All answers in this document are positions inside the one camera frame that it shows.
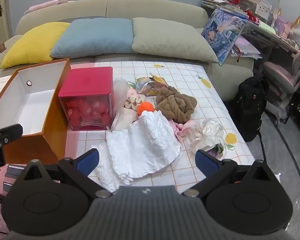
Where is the beige sofa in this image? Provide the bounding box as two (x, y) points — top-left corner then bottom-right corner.
(0, 0), (255, 87)

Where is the purple bag with yellow ears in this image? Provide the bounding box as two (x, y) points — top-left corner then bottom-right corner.
(274, 9), (300, 37)

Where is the pink desk chair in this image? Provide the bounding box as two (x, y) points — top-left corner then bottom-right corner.
(262, 46), (300, 126)

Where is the orange cardboard box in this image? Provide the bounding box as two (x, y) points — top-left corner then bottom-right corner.
(0, 58), (72, 165)

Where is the black backpack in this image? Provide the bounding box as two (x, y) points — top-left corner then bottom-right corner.
(231, 76), (269, 142)

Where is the pink lidded storage box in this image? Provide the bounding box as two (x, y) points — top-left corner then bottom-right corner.
(58, 67), (114, 131)

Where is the pink cloth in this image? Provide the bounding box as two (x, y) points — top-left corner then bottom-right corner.
(169, 120), (196, 138)

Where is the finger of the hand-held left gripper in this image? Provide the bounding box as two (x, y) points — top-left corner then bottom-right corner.
(0, 124), (23, 145)

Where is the translucent white plastic bag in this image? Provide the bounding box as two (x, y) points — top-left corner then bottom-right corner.
(112, 78), (139, 132)

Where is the cream crochet piece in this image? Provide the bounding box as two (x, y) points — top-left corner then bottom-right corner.
(124, 87), (143, 110)

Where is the shiny foil packet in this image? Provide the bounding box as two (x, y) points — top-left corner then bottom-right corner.
(135, 73), (168, 97)

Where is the yellow pillow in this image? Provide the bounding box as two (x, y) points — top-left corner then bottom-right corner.
(0, 22), (70, 69)

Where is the grey green pillow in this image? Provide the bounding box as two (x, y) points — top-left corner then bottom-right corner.
(132, 17), (219, 64)

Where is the checked fruit print tablecloth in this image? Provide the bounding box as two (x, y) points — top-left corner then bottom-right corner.
(0, 60), (255, 195)

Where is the stack of books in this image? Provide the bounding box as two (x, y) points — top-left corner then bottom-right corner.
(201, 0), (240, 13)

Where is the cluttered desk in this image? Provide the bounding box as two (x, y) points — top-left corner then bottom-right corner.
(240, 20), (300, 53)

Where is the orange knitted ball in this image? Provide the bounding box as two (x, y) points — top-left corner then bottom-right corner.
(137, 102), (155, 116)

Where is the white cloth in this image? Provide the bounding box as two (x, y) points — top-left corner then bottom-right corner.
(91, 110), (182, 192)

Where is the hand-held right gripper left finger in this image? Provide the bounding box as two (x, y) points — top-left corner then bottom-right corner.
(21, 148), (113, 200)

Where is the blue patterned bag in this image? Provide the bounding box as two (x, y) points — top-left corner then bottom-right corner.
(201, 8), (248, 66)

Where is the pink plush toy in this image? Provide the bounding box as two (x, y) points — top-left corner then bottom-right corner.
(27, 0), (75, 12)

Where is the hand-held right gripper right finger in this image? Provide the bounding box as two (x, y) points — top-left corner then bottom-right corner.
(184, 149), (278, 200)

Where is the brown plush toy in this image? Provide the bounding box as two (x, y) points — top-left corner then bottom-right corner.
(155, 85), (198, 123)

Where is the clear crinkled plastic bag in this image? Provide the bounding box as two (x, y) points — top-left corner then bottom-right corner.
(190, 119), (227, 159)

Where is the light blue pillow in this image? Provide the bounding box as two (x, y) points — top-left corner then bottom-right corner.
(49, 18), (135, 58)

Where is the pink plastic folder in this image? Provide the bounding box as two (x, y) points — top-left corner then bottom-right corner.
(231, 36), (262, 61)

